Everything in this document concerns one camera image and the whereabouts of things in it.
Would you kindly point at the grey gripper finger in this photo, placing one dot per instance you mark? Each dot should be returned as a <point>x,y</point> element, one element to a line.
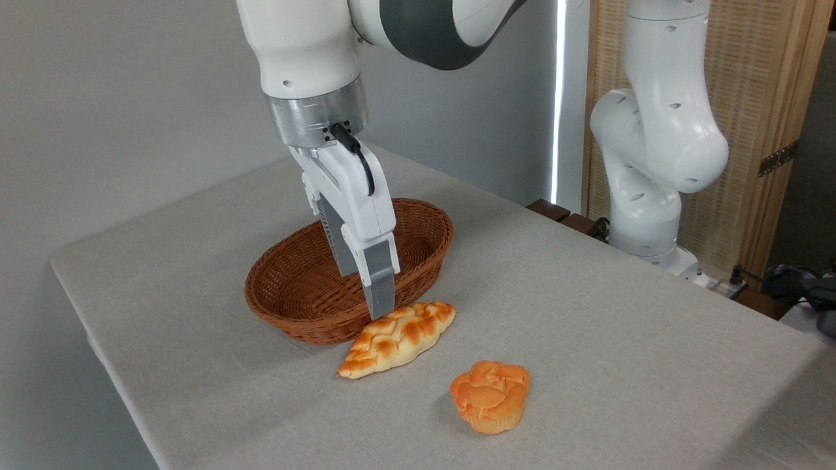
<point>334,238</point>
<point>380,281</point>

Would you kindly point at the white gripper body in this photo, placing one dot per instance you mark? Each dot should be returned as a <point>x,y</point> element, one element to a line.
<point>356,189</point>

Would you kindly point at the orange muffin-shaped bread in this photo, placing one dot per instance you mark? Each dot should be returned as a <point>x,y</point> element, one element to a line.
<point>490,395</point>

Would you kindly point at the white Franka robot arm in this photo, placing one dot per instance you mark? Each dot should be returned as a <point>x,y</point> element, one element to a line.
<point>300,46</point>

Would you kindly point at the braided golden bread loaf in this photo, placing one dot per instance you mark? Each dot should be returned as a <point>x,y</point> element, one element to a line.
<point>395,339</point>

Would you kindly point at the brown wicker oval basket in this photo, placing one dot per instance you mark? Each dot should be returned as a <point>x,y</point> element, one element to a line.
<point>294,287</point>

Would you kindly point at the dark brown wooden block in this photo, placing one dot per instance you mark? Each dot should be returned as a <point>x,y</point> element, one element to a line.
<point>548,209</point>
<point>580,224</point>

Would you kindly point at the beige linen tablecloth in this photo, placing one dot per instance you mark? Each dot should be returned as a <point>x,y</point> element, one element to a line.
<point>588,352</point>

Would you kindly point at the white vertical light strip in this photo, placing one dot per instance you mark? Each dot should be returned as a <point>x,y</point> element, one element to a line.
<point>558,98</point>

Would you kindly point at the white power strip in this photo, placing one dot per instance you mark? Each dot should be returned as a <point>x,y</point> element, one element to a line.
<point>718,284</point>

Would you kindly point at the black power plug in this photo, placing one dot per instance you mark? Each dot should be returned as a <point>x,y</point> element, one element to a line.
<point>737,275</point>

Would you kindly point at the dark metal screen hinge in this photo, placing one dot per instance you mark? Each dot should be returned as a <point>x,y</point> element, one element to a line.
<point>777,158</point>

